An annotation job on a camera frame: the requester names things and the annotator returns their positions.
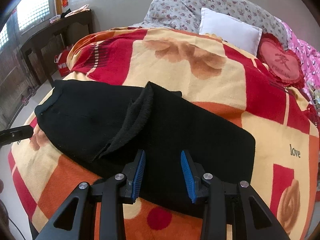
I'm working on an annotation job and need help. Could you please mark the black pants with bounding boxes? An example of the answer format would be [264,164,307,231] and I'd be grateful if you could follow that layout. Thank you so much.
[35,80,255,217]

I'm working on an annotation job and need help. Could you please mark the red shopping bag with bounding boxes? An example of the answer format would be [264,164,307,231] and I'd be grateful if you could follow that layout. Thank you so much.
[54,46,71,77]

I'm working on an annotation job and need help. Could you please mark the red yellow orange blanket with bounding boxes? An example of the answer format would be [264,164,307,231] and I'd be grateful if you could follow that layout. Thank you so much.
[8,28,319,239]

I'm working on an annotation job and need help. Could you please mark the dark wooden desk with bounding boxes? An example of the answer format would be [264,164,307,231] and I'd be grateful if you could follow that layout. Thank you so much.
[20,9,93,87]

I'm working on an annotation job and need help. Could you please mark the pink cloth on desk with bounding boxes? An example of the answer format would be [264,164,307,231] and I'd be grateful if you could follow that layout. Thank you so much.
[65,4,89,18]

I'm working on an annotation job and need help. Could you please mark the red heart-shaped cushion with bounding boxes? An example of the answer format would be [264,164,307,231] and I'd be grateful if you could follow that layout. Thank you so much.
[257,33,304,89]

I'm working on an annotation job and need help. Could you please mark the pink patterned quilt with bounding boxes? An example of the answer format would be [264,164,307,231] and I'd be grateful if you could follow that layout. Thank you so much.
[278,19,319,100]

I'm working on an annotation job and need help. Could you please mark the white pillow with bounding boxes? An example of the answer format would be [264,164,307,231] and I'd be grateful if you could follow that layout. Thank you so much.
[199,7,263,56]

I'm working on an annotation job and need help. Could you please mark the floral grey quilt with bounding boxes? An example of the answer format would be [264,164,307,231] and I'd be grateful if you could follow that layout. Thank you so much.
[132,0,288,49]

